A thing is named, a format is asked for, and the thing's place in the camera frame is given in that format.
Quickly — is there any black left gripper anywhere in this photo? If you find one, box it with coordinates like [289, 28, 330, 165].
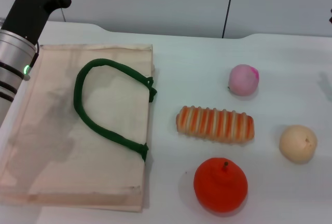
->
[0, 0, 85, 45]

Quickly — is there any beige handbag with green handles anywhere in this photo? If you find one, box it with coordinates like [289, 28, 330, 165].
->
[0, 43, 158, 213]

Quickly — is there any orange striped bread loaf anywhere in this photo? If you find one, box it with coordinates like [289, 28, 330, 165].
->
[175, 105, 256, 145]

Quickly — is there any thin black red pole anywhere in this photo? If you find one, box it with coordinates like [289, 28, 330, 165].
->
[222, 0, 237, 38]

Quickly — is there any pink peach toy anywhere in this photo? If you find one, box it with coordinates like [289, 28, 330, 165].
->
[227, 64, 260, 96]

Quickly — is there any red orange fruit toy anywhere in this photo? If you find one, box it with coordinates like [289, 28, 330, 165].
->
[193, 157, 248, 213]

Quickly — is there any beige round fruit toy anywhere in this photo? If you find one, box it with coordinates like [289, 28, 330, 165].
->
[279, 124, 318, 163]

